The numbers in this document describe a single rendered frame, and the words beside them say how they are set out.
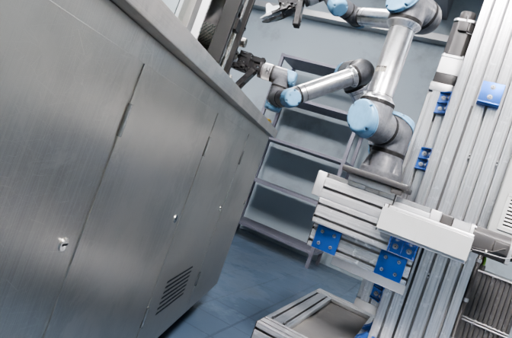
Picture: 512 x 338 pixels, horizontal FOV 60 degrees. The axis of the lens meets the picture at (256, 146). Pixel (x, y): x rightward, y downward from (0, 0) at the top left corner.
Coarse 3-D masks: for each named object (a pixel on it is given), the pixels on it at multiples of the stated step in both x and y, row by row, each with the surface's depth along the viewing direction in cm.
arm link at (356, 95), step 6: (348, 60) 205; (342, 66) 202; (366, 84) 202; (348, 90) 203; (354, 90) 202; (360, 90) 202; (366, 90) 204; (354, 96) 205; (360, 96) 204; (372, 144) 211
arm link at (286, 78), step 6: (276, 66) 192; (270, 72) 190; (276, 72) 190; (282, 72) 190; (288, 72) 189; (294, 72) 190; (270, 78) 191; (276, 78) 190; (282, 78) 189; (288, 78) 189; (294, 78) 189; (282, 84) 189; (288, 84) 190; (294, 84) 193
